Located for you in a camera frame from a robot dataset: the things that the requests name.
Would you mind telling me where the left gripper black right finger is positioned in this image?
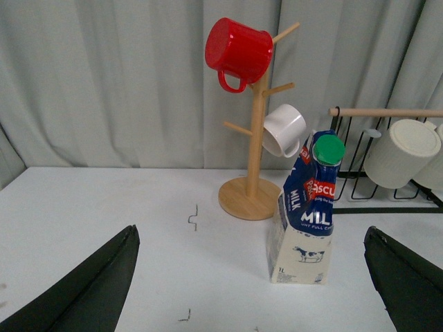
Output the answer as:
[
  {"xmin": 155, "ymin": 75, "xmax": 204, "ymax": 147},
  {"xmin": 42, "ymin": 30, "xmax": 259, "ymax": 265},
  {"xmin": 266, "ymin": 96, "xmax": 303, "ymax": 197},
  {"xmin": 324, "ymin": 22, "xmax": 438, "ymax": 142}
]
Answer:
[{"xmin": 364, "ymin": 226, "xmax": 442, "ymax": 331}]

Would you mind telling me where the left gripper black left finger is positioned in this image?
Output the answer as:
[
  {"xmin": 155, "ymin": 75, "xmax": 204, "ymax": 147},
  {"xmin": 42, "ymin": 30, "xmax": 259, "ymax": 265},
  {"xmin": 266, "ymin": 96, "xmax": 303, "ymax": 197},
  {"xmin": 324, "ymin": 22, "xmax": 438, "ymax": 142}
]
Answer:
[{"xmin": 1, "ymin": 225, "xmax": 140, "ymax": 331}]

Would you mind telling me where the blue white milk carton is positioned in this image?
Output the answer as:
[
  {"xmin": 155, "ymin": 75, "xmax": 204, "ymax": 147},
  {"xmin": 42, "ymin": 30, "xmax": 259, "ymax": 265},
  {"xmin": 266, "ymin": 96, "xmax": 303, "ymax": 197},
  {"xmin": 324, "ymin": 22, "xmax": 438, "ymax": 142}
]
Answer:
[{"xmin": 266, "ymin": 130, "xmax": 345, "ymax": 284}]

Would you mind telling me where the cream ribbed mug right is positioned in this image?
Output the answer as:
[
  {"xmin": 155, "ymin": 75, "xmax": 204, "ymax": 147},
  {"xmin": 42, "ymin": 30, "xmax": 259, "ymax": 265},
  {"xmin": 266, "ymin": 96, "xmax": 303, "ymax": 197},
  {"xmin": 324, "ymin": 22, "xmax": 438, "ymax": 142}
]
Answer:
[{"xmin": 410, "ymin": 120, "xmax": 442, "ymax": 190}]

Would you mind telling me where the cream ribbed mug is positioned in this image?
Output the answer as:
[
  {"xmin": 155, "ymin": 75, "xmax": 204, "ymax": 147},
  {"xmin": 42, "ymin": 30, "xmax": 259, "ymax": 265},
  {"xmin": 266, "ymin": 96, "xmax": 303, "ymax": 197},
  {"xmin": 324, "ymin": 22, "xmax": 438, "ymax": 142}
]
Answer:
[
  {"xmin": 410, "ymin": 120, "xmax": 442, "ymax": 190},
  {"xmin": 363, "ymin": 119, "xmax": 420, "ymax": 190}
]

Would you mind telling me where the cream ribbed mug left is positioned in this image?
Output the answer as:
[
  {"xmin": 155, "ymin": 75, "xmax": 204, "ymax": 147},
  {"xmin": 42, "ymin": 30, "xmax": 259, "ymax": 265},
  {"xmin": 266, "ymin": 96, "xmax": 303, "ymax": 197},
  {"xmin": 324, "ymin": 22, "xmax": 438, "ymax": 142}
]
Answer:
[{"xmin": 363, "ymin": 119, "xmax": 420, "ymax": 190}]

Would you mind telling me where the wooden mug tree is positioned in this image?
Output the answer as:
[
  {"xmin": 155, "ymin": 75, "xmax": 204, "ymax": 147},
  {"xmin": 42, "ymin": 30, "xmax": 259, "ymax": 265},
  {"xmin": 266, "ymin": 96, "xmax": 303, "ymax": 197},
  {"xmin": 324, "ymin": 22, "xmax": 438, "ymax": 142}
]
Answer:
[{"xmin": 218, "ymin": 22, "xmax": 300, "ymax": 221}]

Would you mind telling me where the white glossy mug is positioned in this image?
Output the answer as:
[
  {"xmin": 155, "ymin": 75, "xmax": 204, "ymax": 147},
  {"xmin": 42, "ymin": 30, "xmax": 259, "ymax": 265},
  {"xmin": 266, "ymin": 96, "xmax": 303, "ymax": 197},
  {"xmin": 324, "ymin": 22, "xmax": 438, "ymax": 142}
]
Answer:
[{"xmin": 262, "ymin": 104, "xmax": 307, "ymax": 158}]

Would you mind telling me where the grey curtain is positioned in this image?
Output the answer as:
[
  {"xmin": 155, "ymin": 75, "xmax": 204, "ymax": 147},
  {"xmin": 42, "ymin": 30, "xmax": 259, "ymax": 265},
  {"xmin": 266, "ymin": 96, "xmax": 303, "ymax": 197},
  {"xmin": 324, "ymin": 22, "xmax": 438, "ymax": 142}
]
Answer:
[{"xmin": 1, "ymin": 1, "xmax": 442, "ymax": 186}]

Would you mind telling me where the red mug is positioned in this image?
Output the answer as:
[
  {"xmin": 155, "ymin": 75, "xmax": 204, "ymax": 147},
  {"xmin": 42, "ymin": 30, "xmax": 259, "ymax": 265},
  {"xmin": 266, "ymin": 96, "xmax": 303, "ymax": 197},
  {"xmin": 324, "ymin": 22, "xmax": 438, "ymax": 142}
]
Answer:
[{"xmin": 204, "ymin": 17, "xmax": 273, "ymax": 93}]

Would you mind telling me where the black wire mug rack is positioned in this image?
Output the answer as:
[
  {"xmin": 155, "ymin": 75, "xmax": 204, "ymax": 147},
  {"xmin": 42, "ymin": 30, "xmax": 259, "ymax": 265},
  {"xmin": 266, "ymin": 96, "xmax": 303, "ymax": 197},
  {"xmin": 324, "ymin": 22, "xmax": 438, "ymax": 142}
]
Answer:
[{"xmin": 329, "ymin": 107, "xmax": 442, "ymax": 214}]

